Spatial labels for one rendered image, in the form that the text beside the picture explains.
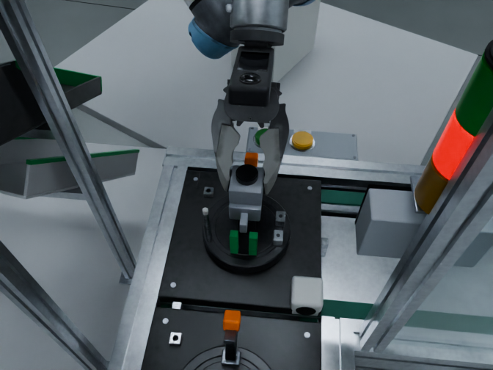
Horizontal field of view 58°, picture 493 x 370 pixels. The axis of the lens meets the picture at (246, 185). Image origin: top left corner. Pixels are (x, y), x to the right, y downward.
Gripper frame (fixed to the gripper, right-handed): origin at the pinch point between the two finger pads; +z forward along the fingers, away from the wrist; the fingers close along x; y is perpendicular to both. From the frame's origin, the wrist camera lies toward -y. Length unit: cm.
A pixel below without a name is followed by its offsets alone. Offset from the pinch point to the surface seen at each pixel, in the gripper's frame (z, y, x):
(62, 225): 15.1, 20.1, 36.0
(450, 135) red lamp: -10.5, -24.8, -16.5
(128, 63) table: -17, 57, 36
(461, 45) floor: -45, 220, -107
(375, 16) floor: -61, 239, -60
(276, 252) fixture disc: 11.1, 4.8, -5.0
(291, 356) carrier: 22.1, -4.9, -7.9
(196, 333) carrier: 20.9, -3.5, 5.3
